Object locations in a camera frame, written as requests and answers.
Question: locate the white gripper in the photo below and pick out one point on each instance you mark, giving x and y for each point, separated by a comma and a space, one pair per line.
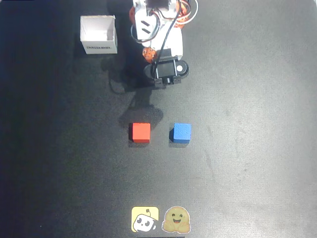
175, 48

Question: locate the blue cube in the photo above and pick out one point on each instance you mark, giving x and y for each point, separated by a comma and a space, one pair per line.
182, 132

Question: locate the white and orange robot arm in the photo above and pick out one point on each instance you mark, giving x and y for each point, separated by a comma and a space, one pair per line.
138, 17

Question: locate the white open cardboard box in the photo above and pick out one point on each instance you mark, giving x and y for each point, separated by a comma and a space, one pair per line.
99, 34

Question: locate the red cube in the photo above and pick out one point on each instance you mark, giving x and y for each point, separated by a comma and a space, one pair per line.
140, 132

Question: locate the yellow robot face sticker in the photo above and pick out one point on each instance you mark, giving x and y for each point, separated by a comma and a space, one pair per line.
144, 219

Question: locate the smiling hugging face sticker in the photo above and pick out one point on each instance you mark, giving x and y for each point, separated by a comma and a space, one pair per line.
176, 220

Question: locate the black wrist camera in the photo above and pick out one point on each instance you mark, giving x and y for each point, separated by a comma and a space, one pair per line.
166, 69

